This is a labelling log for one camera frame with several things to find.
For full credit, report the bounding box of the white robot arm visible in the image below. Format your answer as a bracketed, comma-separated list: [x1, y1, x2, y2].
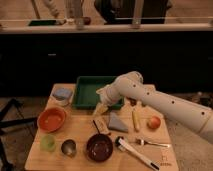
[97, 71, 213, 144]

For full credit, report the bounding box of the black tripod stand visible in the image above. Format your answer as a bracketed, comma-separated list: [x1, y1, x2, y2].
[0, 99, 37, 171]

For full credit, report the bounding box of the green plastic tray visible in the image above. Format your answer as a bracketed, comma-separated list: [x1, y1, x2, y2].
[72, 76, 115, 110]

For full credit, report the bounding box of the dark long counter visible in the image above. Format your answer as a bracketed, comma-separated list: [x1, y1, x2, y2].
[0, 25, 213, 97]

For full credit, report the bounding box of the red apple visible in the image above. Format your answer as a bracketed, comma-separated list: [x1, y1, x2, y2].
[147, 116, 161, 129]

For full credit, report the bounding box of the light green cup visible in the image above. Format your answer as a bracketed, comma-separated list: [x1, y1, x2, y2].
[40, 134, 55, 152]

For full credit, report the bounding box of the dark purple bowl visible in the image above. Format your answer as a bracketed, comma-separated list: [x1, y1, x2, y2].
[86, 134, 113, 162]

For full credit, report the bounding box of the red orange bowl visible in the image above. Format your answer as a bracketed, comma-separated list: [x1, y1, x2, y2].
[37, 107, 66, 133]

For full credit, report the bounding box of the dark red grapes bunch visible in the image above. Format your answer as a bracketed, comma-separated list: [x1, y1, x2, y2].
[128, 98, 137, 106]

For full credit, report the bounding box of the dark spoon in bowl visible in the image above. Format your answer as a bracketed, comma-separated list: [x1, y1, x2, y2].
[93, 120, 101, 134]

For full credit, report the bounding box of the small metal cup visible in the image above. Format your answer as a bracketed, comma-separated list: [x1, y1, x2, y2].
[61, 139, 77, 157]

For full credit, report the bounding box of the grey folded cloth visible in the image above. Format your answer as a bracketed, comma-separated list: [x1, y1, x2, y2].
[108, 112, 128, 133]

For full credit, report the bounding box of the white plate under sponge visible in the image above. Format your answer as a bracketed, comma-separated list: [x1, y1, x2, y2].
[53, 97, 69, 107]

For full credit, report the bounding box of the silver fork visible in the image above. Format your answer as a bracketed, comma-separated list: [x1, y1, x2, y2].
[135, 138, 170, 148]

